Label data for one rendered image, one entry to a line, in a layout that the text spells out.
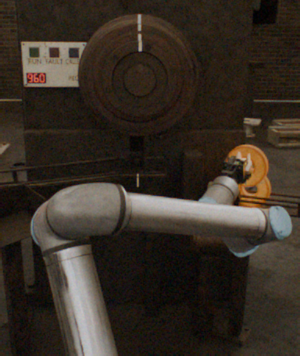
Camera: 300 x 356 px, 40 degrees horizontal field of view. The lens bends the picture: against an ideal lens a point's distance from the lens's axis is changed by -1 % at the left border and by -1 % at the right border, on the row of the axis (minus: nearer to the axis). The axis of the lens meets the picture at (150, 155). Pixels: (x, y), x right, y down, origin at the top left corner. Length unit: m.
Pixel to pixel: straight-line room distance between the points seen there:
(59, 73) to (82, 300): 1.06
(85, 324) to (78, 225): 0.22
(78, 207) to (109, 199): 0.07
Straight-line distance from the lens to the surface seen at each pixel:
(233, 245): 1.30
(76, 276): 0.97
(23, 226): 1.59
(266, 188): 1.65
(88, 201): 0.88
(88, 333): 0.97
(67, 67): 1.77
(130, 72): 1.54
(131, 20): 1.62
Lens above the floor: 1.30
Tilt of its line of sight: 17 degrees down
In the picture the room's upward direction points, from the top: 1 degrees clockwise
